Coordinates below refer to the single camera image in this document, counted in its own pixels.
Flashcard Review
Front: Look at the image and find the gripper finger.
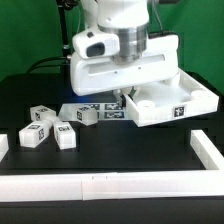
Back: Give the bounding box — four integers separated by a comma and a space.
113, 90, 126, 107
128, 86, 137, 99

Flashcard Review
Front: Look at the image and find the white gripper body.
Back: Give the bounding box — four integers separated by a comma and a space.
70, 35, 179, 96

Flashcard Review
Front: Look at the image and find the white square table top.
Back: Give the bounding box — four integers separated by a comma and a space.
125, 70, 219, 127

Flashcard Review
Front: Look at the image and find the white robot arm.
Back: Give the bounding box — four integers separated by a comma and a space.
70, 0, 179, 96

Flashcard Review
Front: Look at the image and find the white tag sheet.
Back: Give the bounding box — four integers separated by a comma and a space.
59, 103, 130, 121

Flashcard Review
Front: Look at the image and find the white obstacle fence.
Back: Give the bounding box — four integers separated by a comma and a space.
0, 130, 224, 202

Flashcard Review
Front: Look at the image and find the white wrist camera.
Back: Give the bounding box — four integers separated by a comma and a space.
72, 28, 120, 59

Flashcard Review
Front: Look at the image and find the black cable bundle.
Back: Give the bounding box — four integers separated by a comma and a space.
25, 0, 81, 74

